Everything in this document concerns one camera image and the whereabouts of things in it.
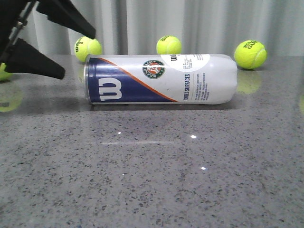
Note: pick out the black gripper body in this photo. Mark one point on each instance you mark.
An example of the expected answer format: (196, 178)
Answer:
(13, 17)

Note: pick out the white blue tennis ball can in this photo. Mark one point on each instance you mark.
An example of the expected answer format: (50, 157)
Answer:
(158, 79)

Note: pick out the far left tennis ball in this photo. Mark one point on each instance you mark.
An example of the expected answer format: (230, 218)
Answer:
(3, 74)

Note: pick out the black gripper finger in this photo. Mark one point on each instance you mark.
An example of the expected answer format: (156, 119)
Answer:
(64, 13)
(21, 57)

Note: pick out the Roland Garros tennis ball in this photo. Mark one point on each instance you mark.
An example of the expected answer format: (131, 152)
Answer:
(250, 54)

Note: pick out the grey curtain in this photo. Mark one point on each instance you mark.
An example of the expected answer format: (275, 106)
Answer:
(203, 26)

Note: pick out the middle tennis ball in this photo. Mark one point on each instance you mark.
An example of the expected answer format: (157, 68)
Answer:
(168, 45)

